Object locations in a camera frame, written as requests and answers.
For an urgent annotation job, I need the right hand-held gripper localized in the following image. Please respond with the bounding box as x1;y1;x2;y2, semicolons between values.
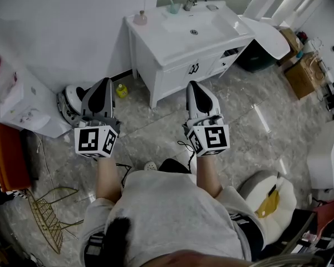
183;81;230;157

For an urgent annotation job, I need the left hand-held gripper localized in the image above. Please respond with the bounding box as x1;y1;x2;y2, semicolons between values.
73;77;121;159

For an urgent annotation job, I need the translucent pink bottle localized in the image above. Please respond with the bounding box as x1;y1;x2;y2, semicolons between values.
132;9;148;26

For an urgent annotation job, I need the person's left forearm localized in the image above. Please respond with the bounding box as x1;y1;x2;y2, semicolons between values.
95;156;122;203

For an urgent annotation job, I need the person's right forearm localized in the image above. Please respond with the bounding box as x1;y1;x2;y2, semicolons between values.
195;155;223;199

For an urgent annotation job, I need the yellow bottle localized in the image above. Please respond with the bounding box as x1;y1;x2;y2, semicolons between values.
116;83;128;99

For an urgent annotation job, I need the white round appliance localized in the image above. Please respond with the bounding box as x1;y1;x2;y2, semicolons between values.
57;84;93;127

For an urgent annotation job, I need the white vanity cabinet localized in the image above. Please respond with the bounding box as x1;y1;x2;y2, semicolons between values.
126;23;247;110

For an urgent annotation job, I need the white rectangular cabinet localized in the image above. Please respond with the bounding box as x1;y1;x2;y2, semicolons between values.
0;65;73;139

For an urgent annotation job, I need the person's black trouser leg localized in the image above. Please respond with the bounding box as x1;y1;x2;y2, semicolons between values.
158;157;191;174

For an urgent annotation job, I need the dark green bin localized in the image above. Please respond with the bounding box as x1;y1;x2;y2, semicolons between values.
235;39;278;73

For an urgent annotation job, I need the white curved panel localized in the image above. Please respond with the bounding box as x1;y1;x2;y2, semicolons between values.
238;14;291;60

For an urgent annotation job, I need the orange box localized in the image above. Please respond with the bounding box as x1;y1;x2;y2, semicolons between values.
0;123;32;192

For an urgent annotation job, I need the large cardboard box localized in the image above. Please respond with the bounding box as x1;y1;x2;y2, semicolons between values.
284;53;328;100

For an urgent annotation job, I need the small cardboard box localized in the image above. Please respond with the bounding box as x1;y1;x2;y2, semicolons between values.
278;28;304;58

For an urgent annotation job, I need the person's grey shirt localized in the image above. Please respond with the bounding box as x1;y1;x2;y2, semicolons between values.
79;170;266;267

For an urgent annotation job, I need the yellow cloth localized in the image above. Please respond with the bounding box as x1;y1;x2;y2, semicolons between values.
254;189;281;219

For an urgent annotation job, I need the white cushioned chair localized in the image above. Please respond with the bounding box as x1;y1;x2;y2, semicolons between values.
237;170;297;244

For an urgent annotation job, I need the white box appliance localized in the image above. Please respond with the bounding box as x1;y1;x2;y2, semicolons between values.
306;118;334;190

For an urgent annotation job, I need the red cloth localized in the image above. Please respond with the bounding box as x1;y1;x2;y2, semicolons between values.
313;195;334;233

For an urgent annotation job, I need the black lanyard cord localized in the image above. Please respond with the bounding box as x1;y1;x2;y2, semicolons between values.
116;162;133;189
177;140;197;175

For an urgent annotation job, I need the gold wire rack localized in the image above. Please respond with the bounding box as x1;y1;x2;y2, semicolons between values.
24;186;85;255

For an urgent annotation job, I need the white door frame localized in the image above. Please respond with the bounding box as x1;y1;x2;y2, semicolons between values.
243;0;334;27

